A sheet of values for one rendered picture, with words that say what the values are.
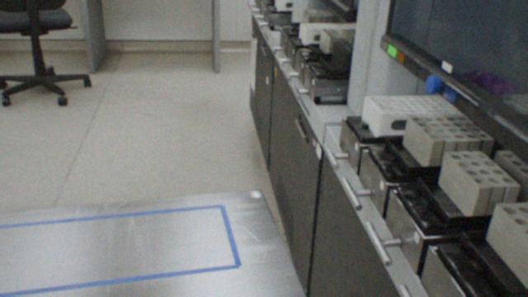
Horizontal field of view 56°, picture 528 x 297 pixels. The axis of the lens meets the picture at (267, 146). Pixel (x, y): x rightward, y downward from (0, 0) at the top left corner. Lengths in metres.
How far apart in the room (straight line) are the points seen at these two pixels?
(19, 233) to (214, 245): 0.26
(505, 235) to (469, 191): 0.10
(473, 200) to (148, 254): 0.47
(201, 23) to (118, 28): 0.72
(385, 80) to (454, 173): 0.37
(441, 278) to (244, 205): 0.30
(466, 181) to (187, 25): 3.91
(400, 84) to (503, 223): 0.51
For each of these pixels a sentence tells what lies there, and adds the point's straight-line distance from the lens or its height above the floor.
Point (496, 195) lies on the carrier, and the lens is 0.80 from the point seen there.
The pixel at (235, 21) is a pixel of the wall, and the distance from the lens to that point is 4.54.
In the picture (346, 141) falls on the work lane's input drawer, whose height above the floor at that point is 0.77.
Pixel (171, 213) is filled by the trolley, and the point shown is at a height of 0.82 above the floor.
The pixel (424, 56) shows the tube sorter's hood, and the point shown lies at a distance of 0.93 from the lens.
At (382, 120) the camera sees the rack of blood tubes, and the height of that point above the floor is 0.85.
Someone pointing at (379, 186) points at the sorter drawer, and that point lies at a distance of 0.92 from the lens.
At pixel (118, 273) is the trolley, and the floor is 0.82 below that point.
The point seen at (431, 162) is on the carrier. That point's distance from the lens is 0.91.
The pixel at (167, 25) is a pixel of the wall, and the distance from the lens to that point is 4.54.
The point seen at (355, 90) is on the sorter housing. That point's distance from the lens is 1.33.
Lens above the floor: 1.23
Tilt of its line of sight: 26 degrees down
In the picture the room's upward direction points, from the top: 3 degrees clockwise
